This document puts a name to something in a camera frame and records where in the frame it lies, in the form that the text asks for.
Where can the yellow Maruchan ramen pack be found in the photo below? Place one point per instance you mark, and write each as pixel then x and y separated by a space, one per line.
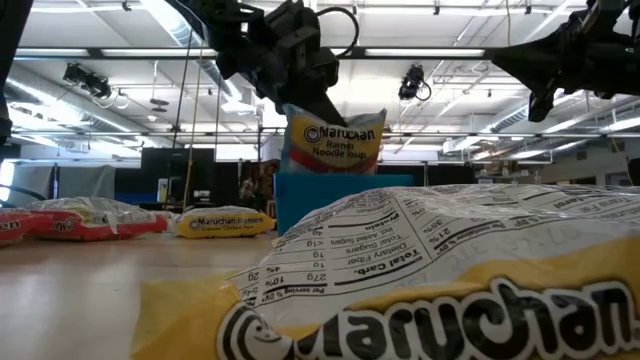
pixel 225 225
pixel 400 240

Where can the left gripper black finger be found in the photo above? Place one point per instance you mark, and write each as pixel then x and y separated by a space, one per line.
pixel 320 112

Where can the red Maruchan ramen pack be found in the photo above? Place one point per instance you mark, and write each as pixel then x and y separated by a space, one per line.
pixel 100 220
pixel 12 227

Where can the grey curtain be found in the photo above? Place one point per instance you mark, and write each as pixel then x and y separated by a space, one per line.
pixel 75 182

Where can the black screen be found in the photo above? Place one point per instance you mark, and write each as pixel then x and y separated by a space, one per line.
pixel 160 175

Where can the blue table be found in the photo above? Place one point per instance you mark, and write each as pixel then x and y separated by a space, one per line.
pixel 135 198

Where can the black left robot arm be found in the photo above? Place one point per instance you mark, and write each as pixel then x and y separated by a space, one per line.
pixel 230 30

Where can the blue plastic bin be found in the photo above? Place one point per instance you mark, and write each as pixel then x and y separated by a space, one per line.
pixel 325 200

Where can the black ceiling-hung camera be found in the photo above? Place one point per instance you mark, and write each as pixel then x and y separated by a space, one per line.
pixel 412 82
pixel 87 80

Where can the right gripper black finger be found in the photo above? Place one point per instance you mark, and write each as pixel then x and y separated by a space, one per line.
pixel 530 62

